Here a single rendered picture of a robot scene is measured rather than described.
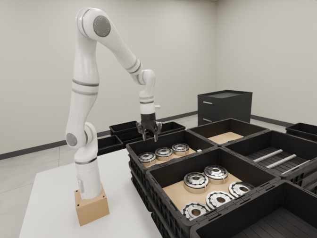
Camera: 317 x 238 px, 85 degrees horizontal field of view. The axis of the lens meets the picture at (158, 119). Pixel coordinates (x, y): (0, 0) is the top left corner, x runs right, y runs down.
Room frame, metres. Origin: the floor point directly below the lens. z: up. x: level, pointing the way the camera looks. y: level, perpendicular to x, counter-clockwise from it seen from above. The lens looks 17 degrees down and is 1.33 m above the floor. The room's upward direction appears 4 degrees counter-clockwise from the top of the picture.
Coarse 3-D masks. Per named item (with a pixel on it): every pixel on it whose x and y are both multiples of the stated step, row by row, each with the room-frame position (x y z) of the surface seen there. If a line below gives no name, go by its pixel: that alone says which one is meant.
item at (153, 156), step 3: (141, 153) 0.89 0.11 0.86; (144, 153) 0.89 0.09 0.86; (150, 153) 0.89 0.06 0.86; (153, 153) 0.88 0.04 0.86; (138, 156) 0.86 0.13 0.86; (141, 156) 0.86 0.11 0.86; (150, 156) 0.85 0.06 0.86; (153, 156) 0.85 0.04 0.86; (141, 159) 0.84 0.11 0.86; (144, 159) 0.83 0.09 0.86; (147, 159) 0.83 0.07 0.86; (150, 159) 0.82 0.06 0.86; (153, 159) 0.83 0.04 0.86
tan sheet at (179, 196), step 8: (232, 176) 0.67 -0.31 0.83; (176, 184) 0.65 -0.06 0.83; (224, 184) 0.62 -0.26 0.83; (168, 192) 0.60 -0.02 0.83; (176, 192) 0.60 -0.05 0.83; (184, 192) 0.59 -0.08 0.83; (208, 192) 0.58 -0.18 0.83; (176, 200) 0.55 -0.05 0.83; (184, 200) 0.55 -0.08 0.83; (192, 200) 0.54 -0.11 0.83; (200, 200) 0.54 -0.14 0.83
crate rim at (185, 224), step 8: (208, 152) 0.73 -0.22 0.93; (176, 160) 0.68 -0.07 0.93; (184, 160) 0.68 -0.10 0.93; (152, 168) 0.63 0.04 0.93; (160, 168) 0.63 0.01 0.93; (152, 176) 0.57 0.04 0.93; (272, 176) 0.53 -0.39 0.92; (152, 184) 0.54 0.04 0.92; (264, 184) 0.48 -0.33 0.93; (160, 192) 0.48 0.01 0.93; (248, 192) 0.45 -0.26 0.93; (256, 192) 0.45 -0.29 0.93; (168, 200) 0.44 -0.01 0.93; (232, 200) 0.42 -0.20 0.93; (240, 200) 0.42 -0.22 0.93; (168, 208) 0.43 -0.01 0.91; (176, 208) 0.41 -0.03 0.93; (216, 208) 0.40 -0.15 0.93; (224, 208) 0.40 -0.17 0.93; (176, 216) 0.39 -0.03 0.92; (200, 216) 0.37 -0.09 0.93; (208, 216) 0.37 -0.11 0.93; (184, 224) 0.35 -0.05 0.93; (192, 224) 0.35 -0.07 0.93
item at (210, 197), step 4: (212, 192) 0.54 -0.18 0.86; (216, 192) 0.54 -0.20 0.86; (220, 192) 0.54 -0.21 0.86; (224, 192) 0.54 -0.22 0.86; (208, 196) 0.52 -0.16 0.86; (212, 196) 0.52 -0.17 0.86; (228, 196) 0.52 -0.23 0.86; (232, 196) 0.51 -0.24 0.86; (208, 200) 0.50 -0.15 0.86; (212, 200) 0.50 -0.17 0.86; (228, 200) 0.50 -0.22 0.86; (208, 204) 0.49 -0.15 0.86; (212, 204) 0.49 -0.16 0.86; (216, 204) 0.48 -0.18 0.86; (212, 208) 0.47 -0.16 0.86
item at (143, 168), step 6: (174, 132) 1.01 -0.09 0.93; (150, 138) 0.94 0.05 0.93; (126, 144) 0.88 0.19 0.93; (216, 144) 0.80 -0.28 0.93; (132, 150) 0.81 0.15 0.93; (204, 150) 0.75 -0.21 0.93; (132, 156) 0.77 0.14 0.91; (186, 156) 0.70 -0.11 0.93; (138, 162) 0.68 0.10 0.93; (168, 162) 0.66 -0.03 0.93; (144, 168) 0.63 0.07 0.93; (150, 168) 0.63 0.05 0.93
